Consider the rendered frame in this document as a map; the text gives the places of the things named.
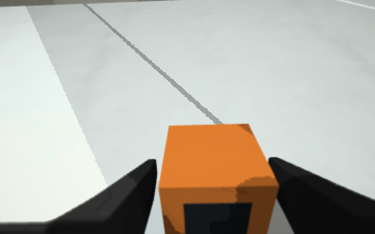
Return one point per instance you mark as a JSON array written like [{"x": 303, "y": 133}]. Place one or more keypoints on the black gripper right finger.
[{"x": 315, "y": 205}]

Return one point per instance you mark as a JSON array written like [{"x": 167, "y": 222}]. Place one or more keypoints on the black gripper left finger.
[{"x": 122, "y": 208}]

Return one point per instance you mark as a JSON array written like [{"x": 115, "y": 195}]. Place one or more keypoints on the orange block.
[{"x": 215, "y": 179}]

